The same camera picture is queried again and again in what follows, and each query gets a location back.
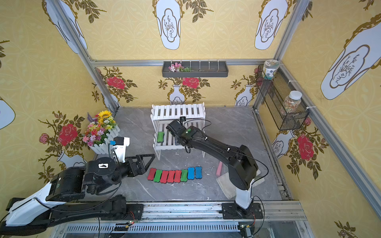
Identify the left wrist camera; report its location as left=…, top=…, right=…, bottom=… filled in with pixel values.
left=110, top=136, right=130, bottom=163

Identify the green eraser lower shelf left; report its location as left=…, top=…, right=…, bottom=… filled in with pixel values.
left=156, top=131, right=165, bottom=143

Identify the purple garden fork pink handle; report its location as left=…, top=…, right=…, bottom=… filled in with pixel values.
left=216, top=162, right=223, bottom=177

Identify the grey wall tray with flowers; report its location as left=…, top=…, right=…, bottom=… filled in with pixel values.
left=162, top=60, right=229, bottom=78

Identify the white wooden two-tier shelf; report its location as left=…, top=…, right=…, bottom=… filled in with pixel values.
left=150, top=103, right=206, bottom=159

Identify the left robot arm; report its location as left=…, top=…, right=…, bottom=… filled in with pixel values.
left=1, top=154, right=155, bottom=236

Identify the flower bouquet in white planter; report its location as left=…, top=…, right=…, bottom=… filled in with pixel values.
left=82, top=111, right=120, bottom=154

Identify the black wire wall basket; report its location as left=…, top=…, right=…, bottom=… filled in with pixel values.
left=260, top=69, right=309, bottom=131

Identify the jar with patterned label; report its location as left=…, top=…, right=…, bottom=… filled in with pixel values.
left=262, top=59, right=280, bottom=80

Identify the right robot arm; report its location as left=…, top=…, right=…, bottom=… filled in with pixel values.
left=166, top=120, right=265, bottom=219

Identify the red eraser top shelf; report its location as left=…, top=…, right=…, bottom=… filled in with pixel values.
left=147, top=168, right=157, bottom=181
left=174, top=170, right=182, bottom=183

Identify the clear jar white lid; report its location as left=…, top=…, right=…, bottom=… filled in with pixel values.
left=283, top=90, right=303, bottom=114

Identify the white gardening glove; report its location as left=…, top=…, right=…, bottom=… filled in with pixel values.
left=216, top=170, right=265, bottom=199

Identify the blue eraser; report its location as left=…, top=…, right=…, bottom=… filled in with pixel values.
left=195, top=167, right=202, bottom=179
left=187, top=167, right=195, bottom=180

